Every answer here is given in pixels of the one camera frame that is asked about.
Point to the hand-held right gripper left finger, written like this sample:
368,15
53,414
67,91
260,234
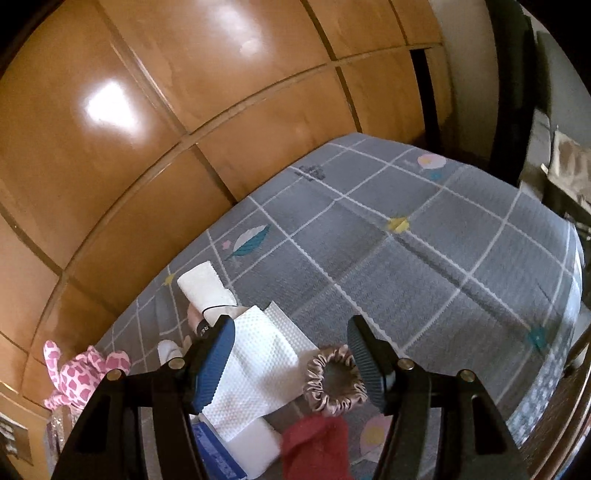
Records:
217,364

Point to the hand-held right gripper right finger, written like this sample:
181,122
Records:
369,364

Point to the white paper towel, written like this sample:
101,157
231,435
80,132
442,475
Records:
258,364

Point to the pink satin scrunchie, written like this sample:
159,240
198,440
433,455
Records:
318,369

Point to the blue tissue packet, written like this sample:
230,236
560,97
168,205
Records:
217,450

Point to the red cloth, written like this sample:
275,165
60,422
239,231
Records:
318,450

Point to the grey checked tablecloth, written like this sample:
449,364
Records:
369,230

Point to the pink spotted plush toy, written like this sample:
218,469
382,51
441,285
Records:
78,374

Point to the wooden wardrobe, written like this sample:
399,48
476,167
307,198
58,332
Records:
184,92

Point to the beige cushion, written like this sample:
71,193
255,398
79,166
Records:
570,161

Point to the grey sofa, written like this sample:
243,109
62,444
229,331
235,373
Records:
561,83

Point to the dark door frame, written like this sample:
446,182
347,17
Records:
508,92

